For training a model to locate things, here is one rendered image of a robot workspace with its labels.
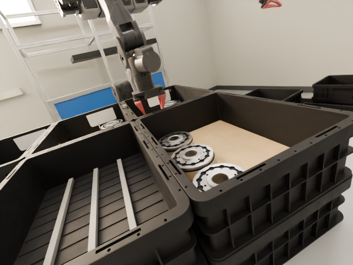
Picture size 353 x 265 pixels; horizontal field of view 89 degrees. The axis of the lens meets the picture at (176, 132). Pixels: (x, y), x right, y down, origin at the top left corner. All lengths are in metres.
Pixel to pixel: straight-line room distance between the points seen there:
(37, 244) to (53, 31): 3.28
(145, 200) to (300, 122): 0.35
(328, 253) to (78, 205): 0.50
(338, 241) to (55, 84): 3.44
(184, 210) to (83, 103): 2.47
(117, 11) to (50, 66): 2.92
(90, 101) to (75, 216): 2.25
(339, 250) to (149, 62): 0.57
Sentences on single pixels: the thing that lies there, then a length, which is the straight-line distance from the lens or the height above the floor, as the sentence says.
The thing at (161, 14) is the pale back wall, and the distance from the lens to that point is 4.12.
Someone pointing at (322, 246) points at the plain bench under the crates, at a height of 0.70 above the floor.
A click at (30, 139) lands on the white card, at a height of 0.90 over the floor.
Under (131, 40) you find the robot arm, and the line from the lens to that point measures 0.60.
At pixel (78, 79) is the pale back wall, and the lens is 3.48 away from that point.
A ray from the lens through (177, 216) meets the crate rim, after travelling 0.20.
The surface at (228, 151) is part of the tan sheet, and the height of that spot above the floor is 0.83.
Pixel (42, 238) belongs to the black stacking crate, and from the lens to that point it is 0.47.
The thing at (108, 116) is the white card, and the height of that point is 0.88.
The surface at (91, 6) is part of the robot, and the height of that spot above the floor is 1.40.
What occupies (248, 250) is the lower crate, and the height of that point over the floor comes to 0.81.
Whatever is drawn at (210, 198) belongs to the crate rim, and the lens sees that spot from 0.21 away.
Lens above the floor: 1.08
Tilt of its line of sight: 23 degrees down
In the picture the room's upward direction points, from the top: 15 degrees counter-clockwise
